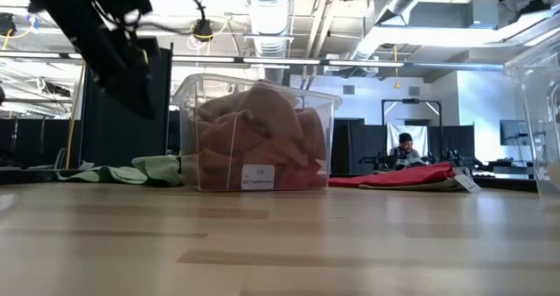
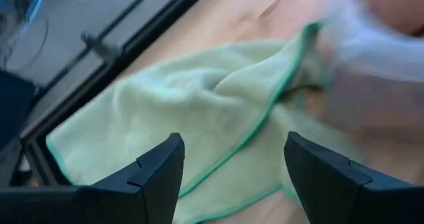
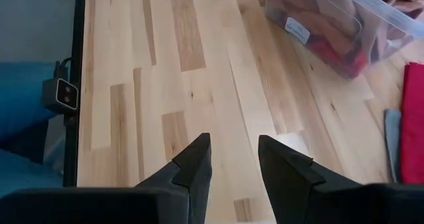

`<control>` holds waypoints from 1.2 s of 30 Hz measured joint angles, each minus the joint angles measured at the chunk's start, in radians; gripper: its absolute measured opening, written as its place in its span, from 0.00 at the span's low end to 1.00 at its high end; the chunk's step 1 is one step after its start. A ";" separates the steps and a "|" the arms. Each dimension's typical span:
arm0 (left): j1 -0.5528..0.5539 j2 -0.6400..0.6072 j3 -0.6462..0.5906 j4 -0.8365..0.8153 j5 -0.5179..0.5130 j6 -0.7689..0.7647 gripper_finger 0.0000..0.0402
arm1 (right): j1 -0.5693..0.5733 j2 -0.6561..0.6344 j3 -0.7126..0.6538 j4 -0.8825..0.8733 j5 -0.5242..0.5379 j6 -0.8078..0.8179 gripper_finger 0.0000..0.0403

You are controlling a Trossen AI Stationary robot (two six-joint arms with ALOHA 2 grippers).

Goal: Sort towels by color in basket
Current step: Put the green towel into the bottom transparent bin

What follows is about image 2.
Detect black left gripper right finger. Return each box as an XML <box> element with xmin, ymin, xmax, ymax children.
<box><xmin>284</xmin><ymin>131</ymin><xmax>424</xmax><ymax>224</ymax></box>

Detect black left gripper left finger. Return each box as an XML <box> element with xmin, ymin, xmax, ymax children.
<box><xmin>0</xmin><ymin>133</ymin><xmax>186</xmax><ymax>224</ymax></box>

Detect light green towel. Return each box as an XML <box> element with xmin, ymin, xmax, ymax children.
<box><xmin>45</xmin><ymin>21</ymin><xmax>365</xmax><ymax>224</ymax></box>

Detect clear plastic bin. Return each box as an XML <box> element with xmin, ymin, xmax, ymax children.
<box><xmin>317</xmin><ymin>0</ymin><xmax>424</xmax><ymax>145</ymax></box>

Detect black table frame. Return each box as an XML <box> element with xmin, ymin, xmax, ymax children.
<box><xmin>0</xmin><ymin>0</ymin><xmax>216</xmax><ymax>189</ymax></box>

